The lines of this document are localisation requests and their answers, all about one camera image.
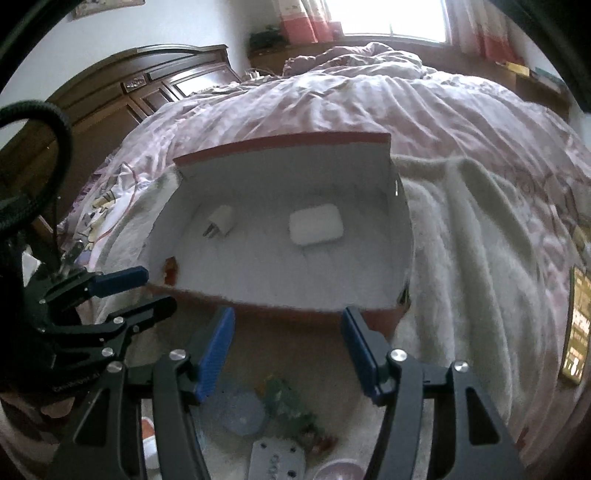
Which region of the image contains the white earbuds case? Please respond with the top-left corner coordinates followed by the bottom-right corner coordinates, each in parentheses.
top-left (288, 205), bottom-right (345, 247)

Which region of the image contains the dark wooden headboard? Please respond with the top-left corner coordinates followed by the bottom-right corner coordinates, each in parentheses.
top-left (28, 45), bottom-right (243, 232)

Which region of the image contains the translucent plastic cup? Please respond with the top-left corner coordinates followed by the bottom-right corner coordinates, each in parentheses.
top-left (217, 383), bottom-right (269, 437)

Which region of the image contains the green printed packet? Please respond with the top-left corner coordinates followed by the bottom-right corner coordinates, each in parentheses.
top-left (263, 376), bottom-right (335, 457)

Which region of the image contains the black smartphone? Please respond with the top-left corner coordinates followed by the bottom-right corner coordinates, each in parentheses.
top-left (558, 265), bottom-right (591, 386)

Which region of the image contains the white fluffy blanket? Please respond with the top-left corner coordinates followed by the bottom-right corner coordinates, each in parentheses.
top-left (92, 154), bottom-right (573, 480)

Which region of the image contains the white flat device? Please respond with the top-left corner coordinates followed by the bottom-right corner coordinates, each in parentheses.
top-left (247, 438), bottom-right (308, 480)

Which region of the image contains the white charger plug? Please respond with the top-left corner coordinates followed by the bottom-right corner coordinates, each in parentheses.
top-left (201, 204), bottom-right (237, 240)

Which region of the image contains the pink duvet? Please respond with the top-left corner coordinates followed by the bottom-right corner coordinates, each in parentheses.
top-left (58, 41), bottom-right (591, 278)

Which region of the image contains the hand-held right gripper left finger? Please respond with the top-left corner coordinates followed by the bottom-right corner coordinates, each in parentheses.
top-left (46, 307), bottom-right (236, 480)

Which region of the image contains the pink white curtain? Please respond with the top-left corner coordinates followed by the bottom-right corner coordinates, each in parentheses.
top-left (445, 0), bottom-right (522, 65)
top-left (272, 0), bottom-right (345, 44)

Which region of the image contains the black braided cable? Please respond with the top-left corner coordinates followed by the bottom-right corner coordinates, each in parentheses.
top-left (0, 102), bottom-right (74, 241)

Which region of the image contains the orange cardboard box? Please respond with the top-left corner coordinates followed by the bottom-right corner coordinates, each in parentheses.
top-left (141, 131), bottom-right (413, 344)

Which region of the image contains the pink bowl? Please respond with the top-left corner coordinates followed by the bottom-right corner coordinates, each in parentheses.
top-left (314, 459), bottom-right (363, 480)

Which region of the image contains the dark object on nightstand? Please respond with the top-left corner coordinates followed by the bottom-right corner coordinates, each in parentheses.
top-left (250, 28), bottom-right (283, 48)

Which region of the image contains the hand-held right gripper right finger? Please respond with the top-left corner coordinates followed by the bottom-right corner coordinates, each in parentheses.
top-left (341, 305), bottom-right (532, 480)

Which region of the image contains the bright window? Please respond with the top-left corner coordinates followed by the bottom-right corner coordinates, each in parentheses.
top-left (323, 0), bottom-right (451, 44)

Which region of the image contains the white orange bottle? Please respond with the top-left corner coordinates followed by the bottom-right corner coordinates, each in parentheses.
top-left (141, 415), bottom-right (158, 480)

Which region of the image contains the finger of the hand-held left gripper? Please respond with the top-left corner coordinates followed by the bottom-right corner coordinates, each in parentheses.
top-left (39, 296), bottom-right (178, 361)
top-left (23, 265), bottom-right (149, 319)

